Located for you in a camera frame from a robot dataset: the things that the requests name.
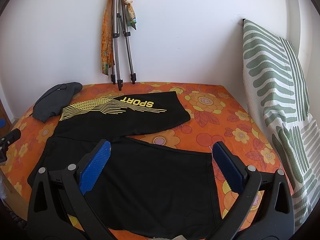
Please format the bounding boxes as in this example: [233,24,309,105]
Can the black sport pants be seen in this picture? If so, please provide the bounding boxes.
[28,92,222,239]

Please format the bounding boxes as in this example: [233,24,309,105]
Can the folded dark grey garment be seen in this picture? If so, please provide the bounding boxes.
[32,82,82,123]

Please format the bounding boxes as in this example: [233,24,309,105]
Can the orange floral bedspread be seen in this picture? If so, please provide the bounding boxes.
[3,82,294,239]

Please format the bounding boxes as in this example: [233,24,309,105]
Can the orange floral scarf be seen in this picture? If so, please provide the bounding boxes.
[100,0,136,75]

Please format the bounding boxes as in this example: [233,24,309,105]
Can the green white leaf pillow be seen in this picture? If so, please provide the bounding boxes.
[243,19,319,229]

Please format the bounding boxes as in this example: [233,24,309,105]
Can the silver camera tripod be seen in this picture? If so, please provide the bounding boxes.
[109,0,137,91]

